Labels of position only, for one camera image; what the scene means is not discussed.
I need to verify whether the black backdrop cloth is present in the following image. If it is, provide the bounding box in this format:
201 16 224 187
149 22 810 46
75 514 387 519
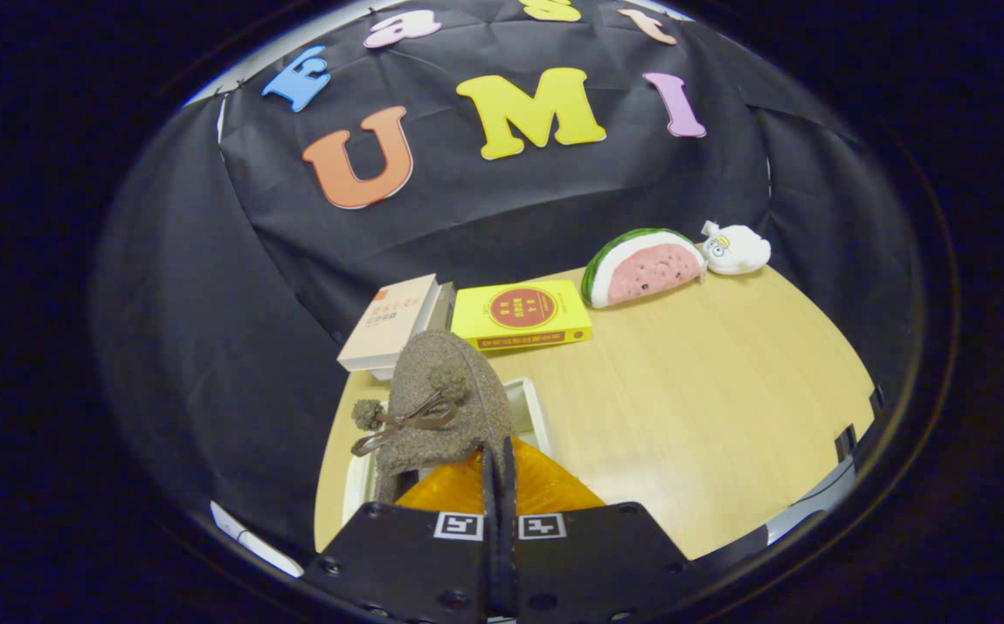
90 0 918 556

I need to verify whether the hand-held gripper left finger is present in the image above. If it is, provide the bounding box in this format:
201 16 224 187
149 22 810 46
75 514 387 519
302 438 502 624

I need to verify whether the cream fabric storage box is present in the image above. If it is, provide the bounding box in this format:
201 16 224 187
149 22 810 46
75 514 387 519
341 374 554 525

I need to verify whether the watermelon slice plush toy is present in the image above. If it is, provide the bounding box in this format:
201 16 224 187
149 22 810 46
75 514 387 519
580 228 707 309

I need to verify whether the grey-edged book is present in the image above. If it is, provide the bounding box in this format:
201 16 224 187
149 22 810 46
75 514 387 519
370 281 459 382

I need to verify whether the yellow book with red circle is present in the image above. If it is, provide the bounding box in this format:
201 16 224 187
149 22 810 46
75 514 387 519
450 279 593 353

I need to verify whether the white plush toy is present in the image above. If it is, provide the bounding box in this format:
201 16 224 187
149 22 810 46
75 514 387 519
699 220 772 276

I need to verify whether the brown felt shoe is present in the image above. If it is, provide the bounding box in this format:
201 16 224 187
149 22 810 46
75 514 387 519
350 329 518 505

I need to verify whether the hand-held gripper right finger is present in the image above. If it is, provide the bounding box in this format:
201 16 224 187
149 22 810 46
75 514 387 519
502 436 702 624

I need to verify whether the beige paperback book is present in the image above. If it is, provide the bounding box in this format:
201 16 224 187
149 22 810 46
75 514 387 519
337 274 440 374

